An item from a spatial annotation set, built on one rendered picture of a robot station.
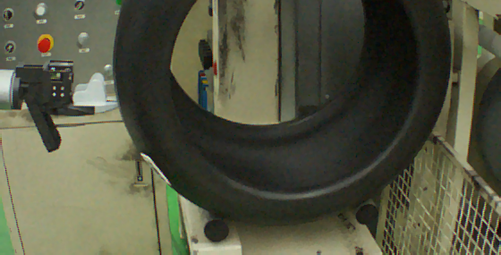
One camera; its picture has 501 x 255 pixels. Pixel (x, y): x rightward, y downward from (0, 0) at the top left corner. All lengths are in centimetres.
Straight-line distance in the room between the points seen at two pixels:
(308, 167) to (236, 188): 31
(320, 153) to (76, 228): 90
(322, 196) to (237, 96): 42
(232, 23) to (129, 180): 67
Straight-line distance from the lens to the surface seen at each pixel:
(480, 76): 191
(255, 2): 144
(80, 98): 115
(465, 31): 156
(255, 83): 149
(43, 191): 197
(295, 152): 141
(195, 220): 130
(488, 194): 115
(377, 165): 115
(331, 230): 139
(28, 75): 116
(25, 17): 185
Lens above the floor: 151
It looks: 21 degrees down
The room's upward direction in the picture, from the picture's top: straight up
